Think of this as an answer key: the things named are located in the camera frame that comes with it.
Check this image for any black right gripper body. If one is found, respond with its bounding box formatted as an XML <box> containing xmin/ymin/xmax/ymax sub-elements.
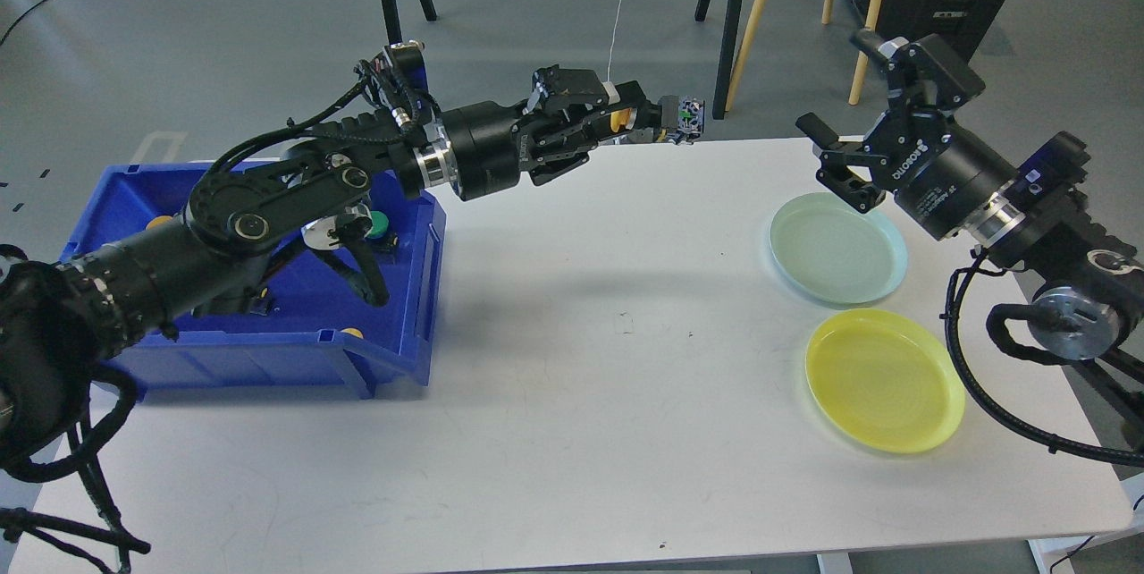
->
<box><xmin>863</xmin><ymin>107</ymin><xmax>1016</xmax><ymax>241</ymax></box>

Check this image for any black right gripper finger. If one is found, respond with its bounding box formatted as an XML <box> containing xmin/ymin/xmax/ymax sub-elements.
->
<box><xmin>851</xmin><ymin>29</ymin><xmax>986</xmax><ymax>141</ymax></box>
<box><xmin>795</xmin><ymin>113</ymin><xmax>895</xmax><ymax>213</ymax></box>

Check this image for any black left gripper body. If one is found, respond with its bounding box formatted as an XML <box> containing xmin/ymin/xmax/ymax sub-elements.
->
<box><xmin>442</xmin><ymin>65</ymin><xmax>618</xmax><ymax>200</ymax></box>

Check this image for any green push button hidden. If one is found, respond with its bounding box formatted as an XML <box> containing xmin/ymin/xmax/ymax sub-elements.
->
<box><xmin>245</xmin><ymin>286</ymin><xmax>275</xmax><ymax>317</ymax></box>

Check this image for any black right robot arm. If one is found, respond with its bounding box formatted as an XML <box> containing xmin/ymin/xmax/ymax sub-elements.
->
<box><xmin>796</xmin><ymin>29</ymin><xmax>1143</xmax><ymax>468</ymax></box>

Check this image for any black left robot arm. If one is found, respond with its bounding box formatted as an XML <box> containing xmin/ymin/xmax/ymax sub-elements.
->
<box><xmin>3</xmin><ymin>40</ymin><xmax>704</xmax><ymax>573</ymax></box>

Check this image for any light green plate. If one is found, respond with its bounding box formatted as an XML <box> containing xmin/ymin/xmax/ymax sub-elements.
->
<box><xmin>766</xmin><ymin>192</ymin><xmax>909</xmax><ymax>306</ymax></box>

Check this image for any green push button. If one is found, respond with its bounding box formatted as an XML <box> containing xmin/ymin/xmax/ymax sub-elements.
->
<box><xmin>365</xmin><ymin>210</ymin><xmax>400</xmax><ymax>264</ymax></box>

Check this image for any yellow plate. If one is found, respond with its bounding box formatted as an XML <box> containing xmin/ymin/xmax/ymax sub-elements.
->
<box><xmin>804</xmin><ymin>308</ymin><xmax>967</xmax><ymax>455</ymax></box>

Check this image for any wooden leg left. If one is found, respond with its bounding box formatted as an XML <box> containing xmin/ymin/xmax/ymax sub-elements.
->
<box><xmin>724</xmin><ymin>0</ymin><xmax>768</xmax><ymax>113</ymax></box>

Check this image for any blue plastic bin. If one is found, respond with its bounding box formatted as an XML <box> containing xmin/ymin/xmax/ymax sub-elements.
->
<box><xmin>112</xmin><ymin>172</ymin><xmax>446</xmax><ymax>399</ymax></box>

